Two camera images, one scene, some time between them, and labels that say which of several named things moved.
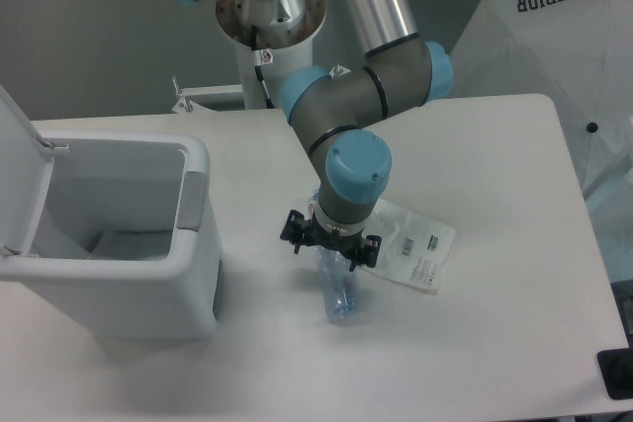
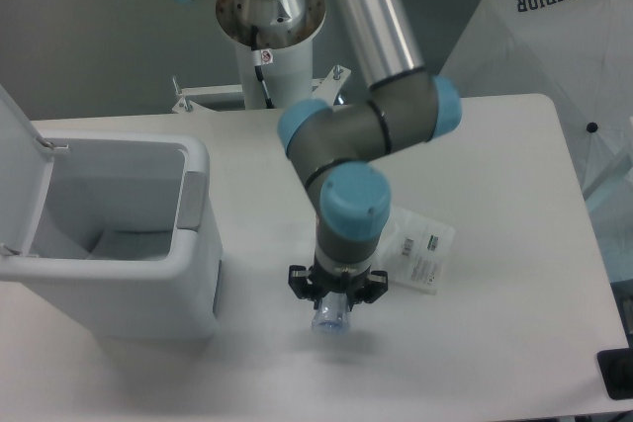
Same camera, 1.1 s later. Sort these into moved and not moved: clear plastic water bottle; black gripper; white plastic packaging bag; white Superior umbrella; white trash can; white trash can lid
Moved: clear plastic water bottle; black gripper
Not moved: white trash can lid; white plastic packaging bag; white Superior umbrella; white trash can
